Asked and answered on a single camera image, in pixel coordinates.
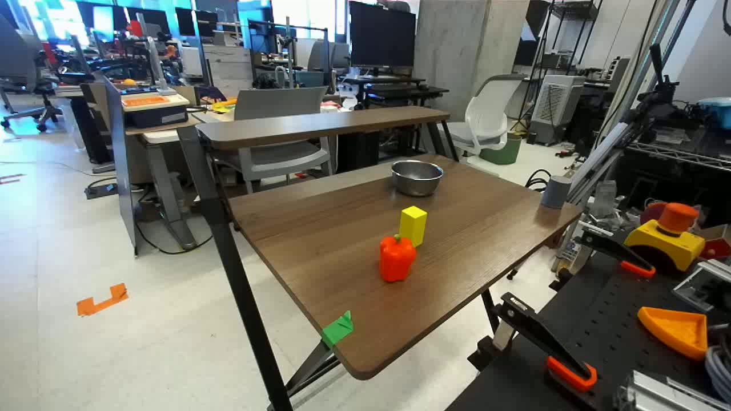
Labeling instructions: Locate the yellow block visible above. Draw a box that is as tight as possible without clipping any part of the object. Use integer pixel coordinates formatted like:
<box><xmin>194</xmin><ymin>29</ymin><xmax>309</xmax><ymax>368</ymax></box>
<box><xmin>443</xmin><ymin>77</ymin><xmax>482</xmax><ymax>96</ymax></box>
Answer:
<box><xmin>398</xmin><ymin>204</ymin><xmax>430</xmax><ymax>249</ymax></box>

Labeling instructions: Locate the silver metal bowl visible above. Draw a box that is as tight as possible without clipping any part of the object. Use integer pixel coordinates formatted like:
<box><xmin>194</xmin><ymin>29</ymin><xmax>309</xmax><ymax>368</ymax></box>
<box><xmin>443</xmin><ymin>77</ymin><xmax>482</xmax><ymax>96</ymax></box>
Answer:
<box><xmin>390</xmin><ymin>157</ymin><xmax>446</xmax><ymax>198</ymax></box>

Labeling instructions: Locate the orange toy pepper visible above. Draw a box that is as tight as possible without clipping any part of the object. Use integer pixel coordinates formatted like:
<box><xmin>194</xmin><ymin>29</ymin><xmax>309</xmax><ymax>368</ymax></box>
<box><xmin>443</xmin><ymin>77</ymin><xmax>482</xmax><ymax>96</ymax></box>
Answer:
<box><xmin>378</xmin><ymin>233</ymin><xmax>419</xmax><ymax>285</ymax></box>

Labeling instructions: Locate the long narrow wooden table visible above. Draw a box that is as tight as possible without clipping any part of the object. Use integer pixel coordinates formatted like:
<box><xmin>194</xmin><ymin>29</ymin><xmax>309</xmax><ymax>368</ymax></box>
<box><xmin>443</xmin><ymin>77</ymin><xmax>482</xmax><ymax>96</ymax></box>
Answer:
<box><xmin>178</xmin><ymin>104</ymin><xmax>461</xmax><ymax>223</ymax></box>

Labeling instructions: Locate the grey upholstered chair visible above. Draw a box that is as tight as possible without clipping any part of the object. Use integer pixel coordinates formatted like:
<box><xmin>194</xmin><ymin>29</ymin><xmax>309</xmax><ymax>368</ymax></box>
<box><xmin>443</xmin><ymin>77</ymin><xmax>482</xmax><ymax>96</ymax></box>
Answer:
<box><xmin>231</xmin><ymin>84</ymin><xmax>336</xmax><ymax>194</ymax></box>

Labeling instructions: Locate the green tape piece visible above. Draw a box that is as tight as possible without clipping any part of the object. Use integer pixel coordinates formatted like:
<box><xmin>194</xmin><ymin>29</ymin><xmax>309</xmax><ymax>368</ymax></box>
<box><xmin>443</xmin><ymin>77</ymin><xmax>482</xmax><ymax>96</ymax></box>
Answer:
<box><xmin>321</xmin><ymin>308</ymin><xmax>356</xmax><ymax>352</ymax></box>

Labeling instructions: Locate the white mesh chair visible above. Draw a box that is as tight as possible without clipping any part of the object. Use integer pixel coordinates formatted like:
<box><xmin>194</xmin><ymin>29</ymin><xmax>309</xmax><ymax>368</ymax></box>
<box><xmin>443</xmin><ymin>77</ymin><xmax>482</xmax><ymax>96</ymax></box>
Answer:
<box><xmin>446</xmin><ymin>74</ymin><xmax>531</xmax><ymax>161</ymax></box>

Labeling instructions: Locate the black computer monitor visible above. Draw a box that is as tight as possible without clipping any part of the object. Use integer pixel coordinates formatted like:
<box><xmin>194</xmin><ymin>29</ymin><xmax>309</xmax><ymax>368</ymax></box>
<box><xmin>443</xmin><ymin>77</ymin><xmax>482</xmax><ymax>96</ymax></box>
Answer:
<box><xmin>348</xmin><ymin>0</ymin><xmax>419</xmax><ymax>72</ymax></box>

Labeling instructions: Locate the grey cylinder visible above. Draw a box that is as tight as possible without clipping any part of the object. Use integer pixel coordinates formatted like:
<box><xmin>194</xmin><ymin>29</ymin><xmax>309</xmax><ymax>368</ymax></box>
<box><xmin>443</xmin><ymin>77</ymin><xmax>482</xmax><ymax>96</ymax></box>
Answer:
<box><xmin>541</xmin><ymin>177</ymin><xmax>573</xmax><ymax>213</ymax></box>

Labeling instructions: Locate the grey desk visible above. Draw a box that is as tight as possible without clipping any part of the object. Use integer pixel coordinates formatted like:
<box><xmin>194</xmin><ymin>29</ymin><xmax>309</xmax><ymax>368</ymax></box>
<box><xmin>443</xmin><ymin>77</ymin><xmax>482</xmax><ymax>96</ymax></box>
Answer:
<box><xmin>103</xmin><ymin>76</ymin><xmax>201</xmax><ymax>259</ymax></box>

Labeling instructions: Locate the black box with orange top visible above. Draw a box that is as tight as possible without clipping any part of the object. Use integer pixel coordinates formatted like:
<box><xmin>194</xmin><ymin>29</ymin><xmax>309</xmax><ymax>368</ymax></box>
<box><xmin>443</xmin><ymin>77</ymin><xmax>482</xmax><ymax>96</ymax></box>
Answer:
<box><xmin>120</xmin><ymin>89</ymin><xmax>193</xmax><ymax>130</ymax></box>

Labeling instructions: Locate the grey diagonal metal bar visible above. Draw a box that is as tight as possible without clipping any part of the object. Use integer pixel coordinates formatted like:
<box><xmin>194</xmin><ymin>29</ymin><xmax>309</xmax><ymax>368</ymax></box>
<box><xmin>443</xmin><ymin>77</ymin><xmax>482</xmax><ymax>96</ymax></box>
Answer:
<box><xmin>565</xmin><ymin>120</ymin><xmax>636</xmax><ymax>210</ymax></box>

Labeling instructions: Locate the black perforated base board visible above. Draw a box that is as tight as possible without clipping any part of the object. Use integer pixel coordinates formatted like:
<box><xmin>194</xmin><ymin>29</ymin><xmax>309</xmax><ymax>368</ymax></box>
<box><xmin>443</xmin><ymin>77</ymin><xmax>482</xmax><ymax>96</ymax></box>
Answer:
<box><xmin>446</xmin><ymin>249</ymin><xmax>731</xmax><ymax>411</ymax></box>

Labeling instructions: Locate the yellow emergency stop button box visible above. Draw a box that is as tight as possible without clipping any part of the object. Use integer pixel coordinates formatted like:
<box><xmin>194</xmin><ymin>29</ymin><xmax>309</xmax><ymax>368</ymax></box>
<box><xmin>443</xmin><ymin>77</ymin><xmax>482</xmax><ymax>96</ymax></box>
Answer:
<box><xmin>622</xmin><ymin>201</ymin><xmax>708</xmax><ymax>274</ymax></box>

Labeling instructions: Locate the orange wedge piece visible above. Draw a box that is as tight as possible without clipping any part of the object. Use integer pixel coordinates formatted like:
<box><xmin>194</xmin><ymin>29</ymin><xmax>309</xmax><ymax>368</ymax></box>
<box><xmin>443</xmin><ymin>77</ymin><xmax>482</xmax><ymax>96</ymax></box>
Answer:
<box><xmin>636</xmin><ymin>304</ymin><xmax>711</xmax><ymax>362</ymax></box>

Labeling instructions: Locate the silver aluminium extrusion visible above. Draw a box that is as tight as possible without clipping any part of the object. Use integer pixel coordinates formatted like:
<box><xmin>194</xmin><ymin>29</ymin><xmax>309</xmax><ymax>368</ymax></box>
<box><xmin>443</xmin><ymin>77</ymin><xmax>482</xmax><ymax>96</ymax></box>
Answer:
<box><xmin>617</xmin><ymin>368</ymin><xmax>722</xmax><ymax>411</ymax></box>

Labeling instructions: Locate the black office chair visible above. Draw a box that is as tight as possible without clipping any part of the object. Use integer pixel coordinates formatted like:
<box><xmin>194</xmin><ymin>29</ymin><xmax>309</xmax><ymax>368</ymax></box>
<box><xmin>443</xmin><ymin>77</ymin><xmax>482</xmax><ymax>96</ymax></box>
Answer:
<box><xmin>0</xmin><ymin>18</ymin><xmax>66</xmax><ymax>134</ymax></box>

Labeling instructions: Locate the black metal table frame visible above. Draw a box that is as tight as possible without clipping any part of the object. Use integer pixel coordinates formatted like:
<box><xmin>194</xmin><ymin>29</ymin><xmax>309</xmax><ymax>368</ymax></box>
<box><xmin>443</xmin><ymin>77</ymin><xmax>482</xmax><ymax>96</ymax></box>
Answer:
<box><xmin>201</xmin><ymin>191</ymin><xmax>506</xmax><ymax>411</ymax></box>

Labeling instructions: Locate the black floor cable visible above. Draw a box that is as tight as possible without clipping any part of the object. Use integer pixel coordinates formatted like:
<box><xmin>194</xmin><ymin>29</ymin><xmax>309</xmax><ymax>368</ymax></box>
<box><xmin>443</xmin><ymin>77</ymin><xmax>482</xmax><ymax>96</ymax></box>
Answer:
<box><xmin>135</xmin><ymin>214</ymin><xmax>218</xmax><ymax>259</ymax></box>

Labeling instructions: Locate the black clamp with orange handle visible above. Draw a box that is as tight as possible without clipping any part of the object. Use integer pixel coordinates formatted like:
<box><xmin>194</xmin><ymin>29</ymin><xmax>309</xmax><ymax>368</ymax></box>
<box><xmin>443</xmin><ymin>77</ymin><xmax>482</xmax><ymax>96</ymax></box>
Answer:
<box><xmin>575</xmin><ymin>226</ymin><xmax>659</xmax><ymax>282</ymax></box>
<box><xmin>493</xmin><ymin>290</ymin><xmax>602</xmax><ymax>396</ymax></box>

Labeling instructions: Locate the orange bracket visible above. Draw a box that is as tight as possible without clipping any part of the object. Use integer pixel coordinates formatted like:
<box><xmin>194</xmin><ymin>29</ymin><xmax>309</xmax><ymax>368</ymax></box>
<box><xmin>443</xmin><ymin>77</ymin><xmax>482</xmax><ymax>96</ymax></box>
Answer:
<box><xmin>76</xmin><ymin>282</ymin><xmax>130</xmax><ymax>320</ymax></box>

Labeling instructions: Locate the grey cable bundle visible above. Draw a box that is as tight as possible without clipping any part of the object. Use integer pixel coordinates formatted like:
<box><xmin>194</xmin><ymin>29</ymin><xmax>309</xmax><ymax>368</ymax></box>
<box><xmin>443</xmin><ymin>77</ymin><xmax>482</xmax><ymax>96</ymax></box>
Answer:
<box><xmin>705</xmin><ymin>342</ymin><xmax>731</xmax><ymax>407</ymax></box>

